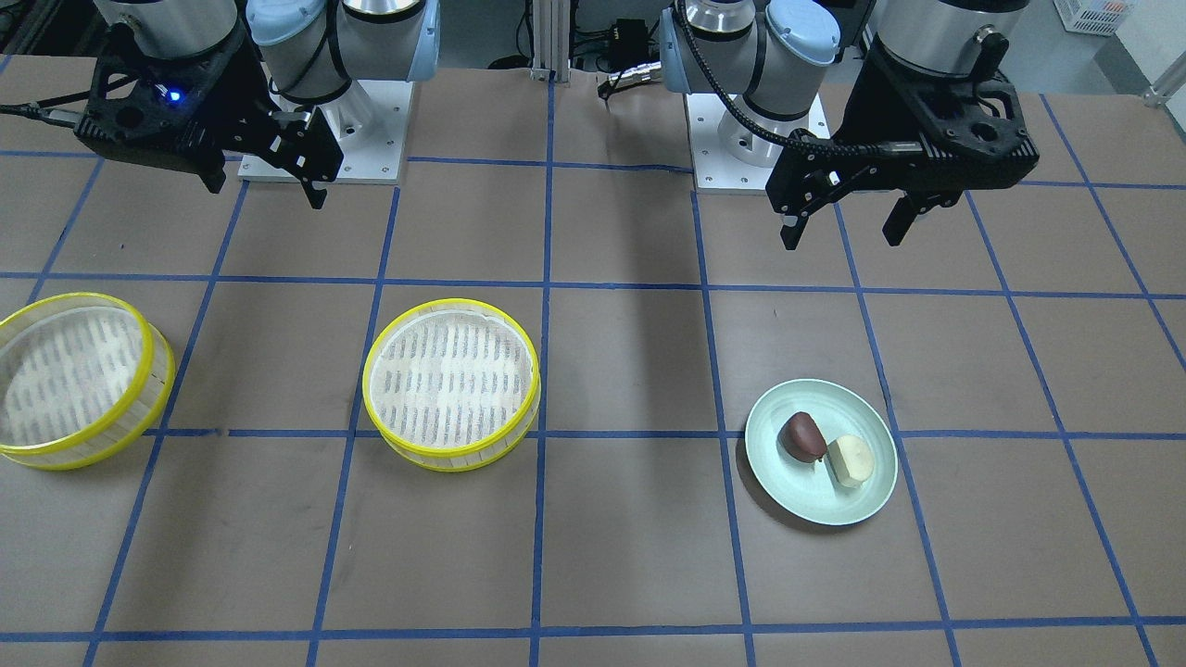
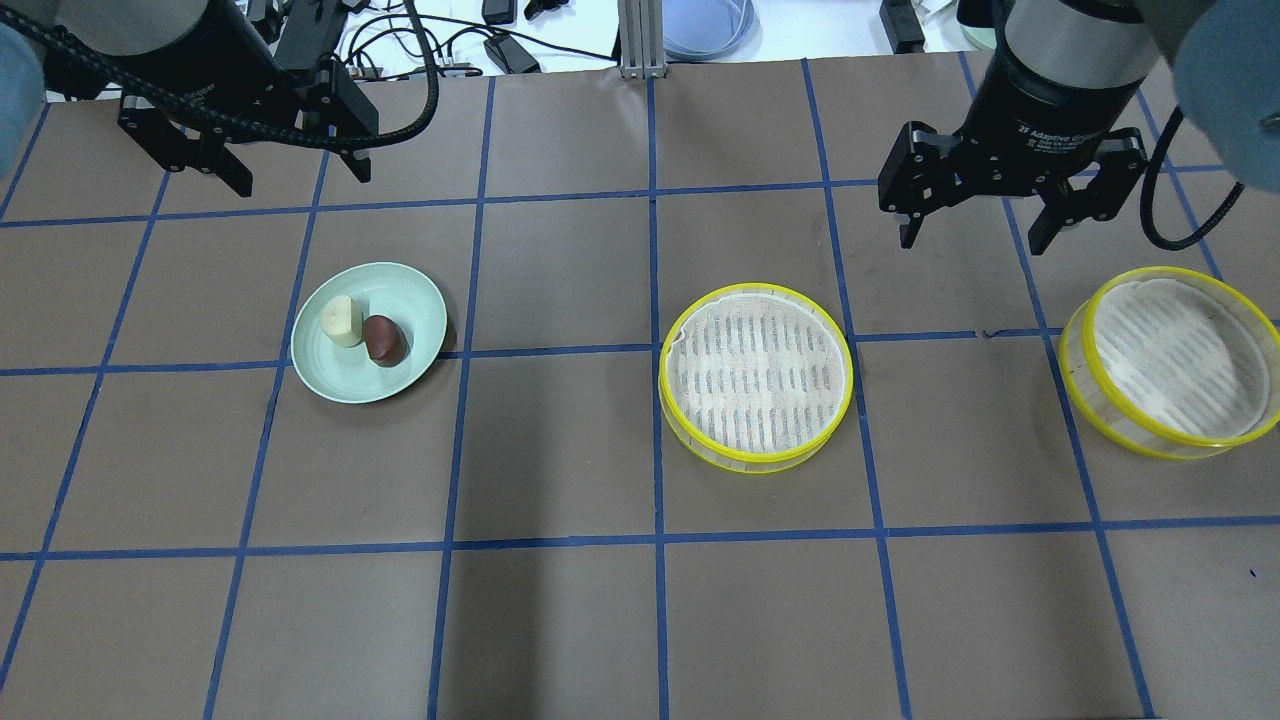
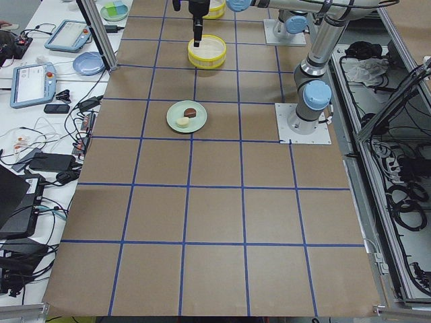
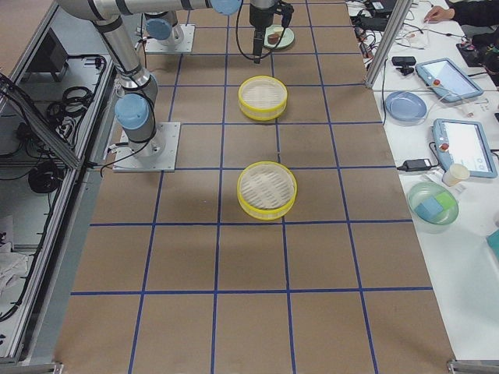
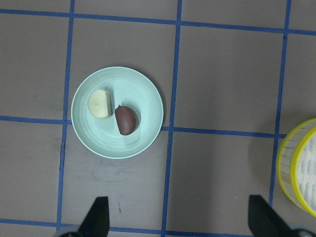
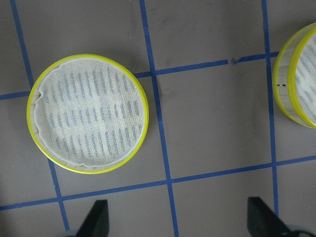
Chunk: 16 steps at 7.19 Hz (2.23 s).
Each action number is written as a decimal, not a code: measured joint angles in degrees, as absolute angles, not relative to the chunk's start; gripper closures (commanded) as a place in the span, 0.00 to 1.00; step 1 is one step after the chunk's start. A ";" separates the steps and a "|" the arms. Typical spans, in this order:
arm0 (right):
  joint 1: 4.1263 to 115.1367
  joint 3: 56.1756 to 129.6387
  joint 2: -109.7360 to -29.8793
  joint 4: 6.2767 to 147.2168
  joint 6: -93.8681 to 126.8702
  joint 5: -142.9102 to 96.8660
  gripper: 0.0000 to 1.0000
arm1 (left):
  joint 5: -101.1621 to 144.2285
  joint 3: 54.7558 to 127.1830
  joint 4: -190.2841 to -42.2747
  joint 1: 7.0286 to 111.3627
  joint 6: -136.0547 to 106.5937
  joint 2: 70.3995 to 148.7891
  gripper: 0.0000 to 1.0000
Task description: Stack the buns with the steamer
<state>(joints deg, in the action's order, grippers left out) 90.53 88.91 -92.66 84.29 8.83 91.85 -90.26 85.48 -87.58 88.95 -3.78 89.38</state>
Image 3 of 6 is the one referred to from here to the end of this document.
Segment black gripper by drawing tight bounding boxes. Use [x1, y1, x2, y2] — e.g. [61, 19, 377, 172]
[188, 0, 210, 47]

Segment yellow bamboo steamer basket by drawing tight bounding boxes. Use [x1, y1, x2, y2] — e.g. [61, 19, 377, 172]
[187, 34, 227, 69]

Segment brown chocolate bun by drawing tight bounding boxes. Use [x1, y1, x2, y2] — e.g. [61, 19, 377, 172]
[183, 108, 197, 118]

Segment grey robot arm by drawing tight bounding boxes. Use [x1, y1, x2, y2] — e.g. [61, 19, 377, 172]
[226, 1, 380, 135]
[188, 0, 308, 47]

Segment green plate with blocks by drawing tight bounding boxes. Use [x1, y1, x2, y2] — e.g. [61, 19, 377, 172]
[100, 1, 129, 22]

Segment light green plate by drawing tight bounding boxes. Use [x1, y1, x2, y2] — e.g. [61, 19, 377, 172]
[166, 100, 207, 133]

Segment white steamed bun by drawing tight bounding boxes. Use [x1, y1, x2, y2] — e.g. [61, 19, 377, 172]
[176, 117, 190, 128]

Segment blue plate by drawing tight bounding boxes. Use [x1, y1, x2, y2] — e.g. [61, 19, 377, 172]
[72, 52, 105, 76]

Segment upper teach pendant tablet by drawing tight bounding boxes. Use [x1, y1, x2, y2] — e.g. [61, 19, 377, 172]
[44, 20, 91, 52]

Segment teach pendant tablet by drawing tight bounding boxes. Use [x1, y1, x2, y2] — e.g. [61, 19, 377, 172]
[44, 20, 91, 52]
[10, 63, 57, 109]

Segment lower teach pendant tablet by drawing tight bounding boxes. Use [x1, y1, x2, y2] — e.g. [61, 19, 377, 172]
[10, 63, 57, 109]

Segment black power adapter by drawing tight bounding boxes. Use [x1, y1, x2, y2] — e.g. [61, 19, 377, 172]
[29, 153, 75, 172]

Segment black laptop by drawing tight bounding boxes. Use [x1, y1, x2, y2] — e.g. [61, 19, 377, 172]
[1, 166, 45, 240]

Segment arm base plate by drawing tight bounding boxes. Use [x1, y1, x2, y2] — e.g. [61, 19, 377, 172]
[263, 19, 306, 47]
[275, 103, 332, 145]

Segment aluminium frame post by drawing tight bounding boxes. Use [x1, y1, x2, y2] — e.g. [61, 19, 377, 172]
[75, 0, 117, 73]

